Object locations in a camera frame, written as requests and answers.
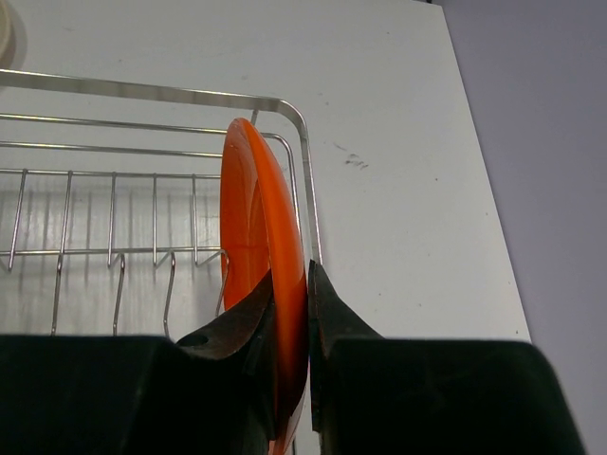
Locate orange plastic plate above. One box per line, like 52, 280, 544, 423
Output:
219, 118, 308, 454

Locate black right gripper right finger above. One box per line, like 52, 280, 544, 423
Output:
308, 263, 584, 454

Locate wire dish rack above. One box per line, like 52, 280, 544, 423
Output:
1, 69, 322, 338

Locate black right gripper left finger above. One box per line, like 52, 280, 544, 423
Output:
1, 276, 277, 454

